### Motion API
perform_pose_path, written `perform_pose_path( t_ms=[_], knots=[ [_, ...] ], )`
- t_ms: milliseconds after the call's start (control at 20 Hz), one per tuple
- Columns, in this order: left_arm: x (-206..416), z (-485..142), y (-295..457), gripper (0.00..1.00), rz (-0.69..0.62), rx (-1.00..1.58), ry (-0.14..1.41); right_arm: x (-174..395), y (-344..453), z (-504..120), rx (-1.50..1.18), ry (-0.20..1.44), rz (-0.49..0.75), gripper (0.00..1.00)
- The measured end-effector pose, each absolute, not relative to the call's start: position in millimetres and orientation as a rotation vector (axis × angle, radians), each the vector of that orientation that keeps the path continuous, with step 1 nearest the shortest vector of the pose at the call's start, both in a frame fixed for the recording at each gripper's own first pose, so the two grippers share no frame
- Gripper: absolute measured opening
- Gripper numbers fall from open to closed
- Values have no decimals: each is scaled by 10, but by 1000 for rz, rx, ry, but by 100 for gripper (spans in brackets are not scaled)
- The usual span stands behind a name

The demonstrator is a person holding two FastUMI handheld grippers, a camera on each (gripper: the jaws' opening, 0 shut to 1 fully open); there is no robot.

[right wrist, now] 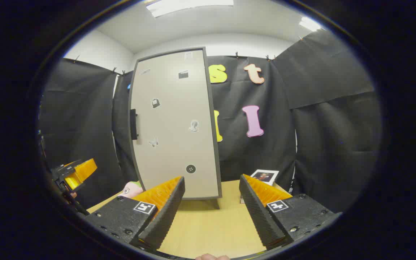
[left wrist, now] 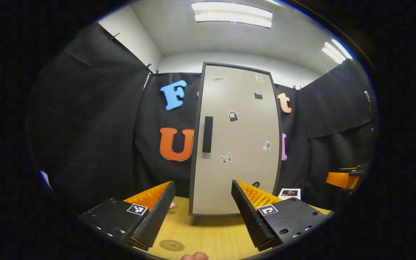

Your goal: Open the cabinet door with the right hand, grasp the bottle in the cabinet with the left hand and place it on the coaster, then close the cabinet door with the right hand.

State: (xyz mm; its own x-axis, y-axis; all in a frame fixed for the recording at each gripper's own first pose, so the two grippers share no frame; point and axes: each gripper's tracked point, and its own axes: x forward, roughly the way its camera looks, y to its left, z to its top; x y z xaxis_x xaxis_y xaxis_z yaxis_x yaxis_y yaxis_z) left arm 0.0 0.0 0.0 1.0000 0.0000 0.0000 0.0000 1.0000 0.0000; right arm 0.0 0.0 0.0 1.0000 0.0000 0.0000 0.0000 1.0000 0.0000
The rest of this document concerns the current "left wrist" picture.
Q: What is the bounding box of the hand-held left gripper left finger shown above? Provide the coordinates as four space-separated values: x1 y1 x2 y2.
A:
77 180 176 252

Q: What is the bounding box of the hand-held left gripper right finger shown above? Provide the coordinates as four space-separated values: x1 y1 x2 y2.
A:
231 179 330 252

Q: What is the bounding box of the round cork coaster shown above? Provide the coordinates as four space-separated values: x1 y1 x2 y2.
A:
159 240 185 252

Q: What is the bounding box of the grey cabinet door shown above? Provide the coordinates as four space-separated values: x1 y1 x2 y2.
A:
192 65 280 214

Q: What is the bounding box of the dark grey cabinet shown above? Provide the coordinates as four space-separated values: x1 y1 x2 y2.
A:
189 62 283 217

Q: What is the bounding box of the black door handle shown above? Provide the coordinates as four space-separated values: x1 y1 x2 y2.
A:
202 116 213 153

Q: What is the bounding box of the white book with portrait cover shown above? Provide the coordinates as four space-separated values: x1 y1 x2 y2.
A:
278 188 301 200

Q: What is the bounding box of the black backdrop cloth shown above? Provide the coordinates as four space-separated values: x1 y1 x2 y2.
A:
27 22 378 213

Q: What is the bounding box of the ceiling light panel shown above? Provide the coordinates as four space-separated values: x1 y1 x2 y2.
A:
191 1 273 29
321 38 354 65

